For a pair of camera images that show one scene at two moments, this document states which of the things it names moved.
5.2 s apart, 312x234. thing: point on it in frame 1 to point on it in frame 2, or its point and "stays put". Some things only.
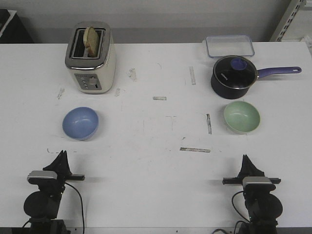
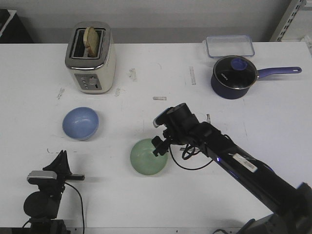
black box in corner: [12, 29] stays put
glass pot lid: [235, 72] stays put
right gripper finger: [248, 168] to [162, 149]
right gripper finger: [246, 169] to [157, 142]
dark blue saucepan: [233, 76] stays put
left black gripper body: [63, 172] stays put
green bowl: [242, 117] to [144, 160]
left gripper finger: [60, 165] stays put
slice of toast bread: [91, 42] stays put
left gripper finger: [65, 168] stays put
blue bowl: [80, 123] stays put
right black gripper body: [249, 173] to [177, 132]
